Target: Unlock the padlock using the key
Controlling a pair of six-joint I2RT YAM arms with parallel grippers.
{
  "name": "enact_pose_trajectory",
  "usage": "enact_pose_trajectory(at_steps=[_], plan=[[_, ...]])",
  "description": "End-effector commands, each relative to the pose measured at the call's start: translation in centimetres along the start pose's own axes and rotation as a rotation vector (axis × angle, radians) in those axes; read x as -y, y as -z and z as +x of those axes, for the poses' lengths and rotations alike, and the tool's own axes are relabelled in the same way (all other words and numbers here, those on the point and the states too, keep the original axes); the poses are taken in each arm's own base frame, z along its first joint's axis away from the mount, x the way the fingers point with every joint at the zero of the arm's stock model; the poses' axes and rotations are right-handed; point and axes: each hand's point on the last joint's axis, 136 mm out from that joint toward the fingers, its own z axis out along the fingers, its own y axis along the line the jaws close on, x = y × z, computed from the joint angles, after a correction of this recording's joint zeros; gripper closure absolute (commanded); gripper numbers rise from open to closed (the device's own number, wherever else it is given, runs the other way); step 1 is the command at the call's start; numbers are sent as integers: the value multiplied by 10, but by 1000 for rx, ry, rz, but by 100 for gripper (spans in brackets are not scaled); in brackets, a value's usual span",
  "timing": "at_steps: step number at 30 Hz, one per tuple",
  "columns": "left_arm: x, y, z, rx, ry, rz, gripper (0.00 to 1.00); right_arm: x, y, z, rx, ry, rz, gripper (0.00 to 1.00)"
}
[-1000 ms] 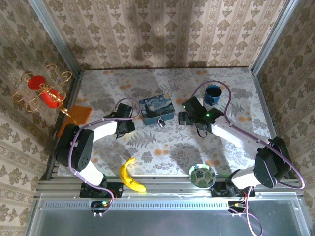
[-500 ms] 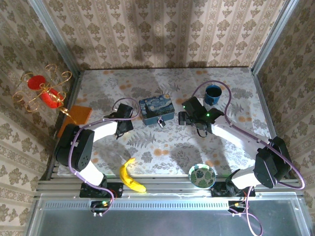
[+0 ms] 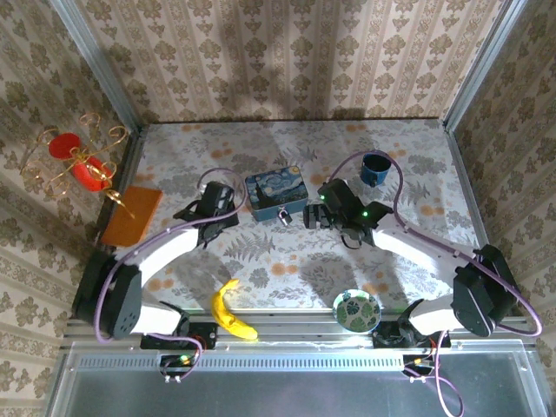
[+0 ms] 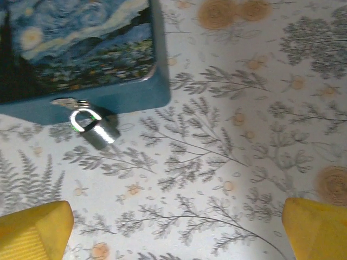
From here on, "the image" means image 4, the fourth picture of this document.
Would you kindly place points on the blue starry night tin box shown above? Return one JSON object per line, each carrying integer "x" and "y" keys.
{"x": 81, "y": 48}

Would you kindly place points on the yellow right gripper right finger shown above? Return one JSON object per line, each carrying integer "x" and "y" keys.
{"x": 317, "y": 233}

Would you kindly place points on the small silver padlock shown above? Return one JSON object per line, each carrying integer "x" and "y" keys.
{"x": 101, "y": 132}

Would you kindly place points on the floral printed table mat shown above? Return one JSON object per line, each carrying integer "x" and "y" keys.
{"x": 206, "y": 151}

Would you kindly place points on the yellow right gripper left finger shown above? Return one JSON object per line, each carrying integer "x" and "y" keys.
{"x": 32, "y": 233}

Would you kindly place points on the silver box latch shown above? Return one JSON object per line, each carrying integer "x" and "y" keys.
{"x": 67, "y": 101}

